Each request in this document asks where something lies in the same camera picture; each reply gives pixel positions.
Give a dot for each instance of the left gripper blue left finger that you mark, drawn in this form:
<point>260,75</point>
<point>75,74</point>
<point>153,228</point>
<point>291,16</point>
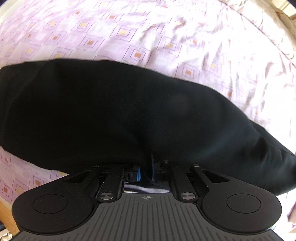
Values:
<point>131,174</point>

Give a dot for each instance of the wooden bed frame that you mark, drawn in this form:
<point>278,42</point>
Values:
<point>7,218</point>

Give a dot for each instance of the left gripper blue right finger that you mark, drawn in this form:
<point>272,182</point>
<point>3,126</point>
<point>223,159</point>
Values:
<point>160,170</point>

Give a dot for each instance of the black pants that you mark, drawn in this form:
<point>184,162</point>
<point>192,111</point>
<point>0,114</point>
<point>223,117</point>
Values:
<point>68,115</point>

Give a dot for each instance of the pink patterned bed sheet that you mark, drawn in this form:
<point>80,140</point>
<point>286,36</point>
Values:
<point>203,42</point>

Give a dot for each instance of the cream quilted duvet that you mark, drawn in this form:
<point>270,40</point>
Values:
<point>273,22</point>

